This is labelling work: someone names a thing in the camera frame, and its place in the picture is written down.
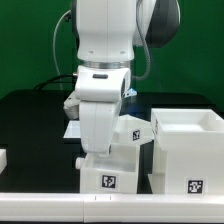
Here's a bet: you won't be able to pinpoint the white front rail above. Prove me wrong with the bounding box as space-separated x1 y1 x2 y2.
0 193 224 224

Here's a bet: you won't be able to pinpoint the white drawer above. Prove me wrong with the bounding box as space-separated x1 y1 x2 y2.
75 144 140 194
112 114 153 145

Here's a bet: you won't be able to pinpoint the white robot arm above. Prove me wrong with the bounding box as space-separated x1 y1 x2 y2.
73 0 180 154

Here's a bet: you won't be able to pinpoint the black base cables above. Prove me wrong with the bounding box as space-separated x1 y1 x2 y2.
33 73 78 92

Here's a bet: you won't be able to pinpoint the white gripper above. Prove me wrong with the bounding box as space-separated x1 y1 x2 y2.
79 101 121 156

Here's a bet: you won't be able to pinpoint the grey camera cable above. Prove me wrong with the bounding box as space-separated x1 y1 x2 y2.
52 9 73 77

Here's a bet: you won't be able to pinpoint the white drawer cabinet box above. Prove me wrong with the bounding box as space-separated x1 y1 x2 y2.
149 109 224 195

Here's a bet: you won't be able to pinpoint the white block left edge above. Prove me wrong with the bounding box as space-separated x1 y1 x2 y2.
0 149 7 174

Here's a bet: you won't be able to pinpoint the white flat tag board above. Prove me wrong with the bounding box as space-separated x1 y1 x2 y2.
63 120 81 139

